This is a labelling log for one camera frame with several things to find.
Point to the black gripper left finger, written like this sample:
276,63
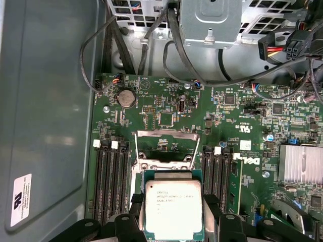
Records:
127,227

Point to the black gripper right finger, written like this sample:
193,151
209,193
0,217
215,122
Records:
232,227

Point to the green motherboard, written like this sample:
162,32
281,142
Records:
227,121

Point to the silver metal drive cage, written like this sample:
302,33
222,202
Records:
209,22

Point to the black power connector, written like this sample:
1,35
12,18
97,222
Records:
267,46

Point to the black RAM slot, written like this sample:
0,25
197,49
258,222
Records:
216,181
125,181
207,176
99,181
116,181
225,181
108,181

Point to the green RAM stick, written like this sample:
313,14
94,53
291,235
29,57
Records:
236,186

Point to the silver cpu green rim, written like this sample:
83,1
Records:
174,209

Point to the silver finned chipset heatsink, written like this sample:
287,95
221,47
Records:
302,164

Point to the round coin battery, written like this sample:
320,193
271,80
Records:
127,98

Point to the cpu socket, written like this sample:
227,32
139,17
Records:
165,167

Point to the black pc case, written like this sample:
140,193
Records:
50,100

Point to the white printed sticker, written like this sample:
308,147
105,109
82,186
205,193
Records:
21,199

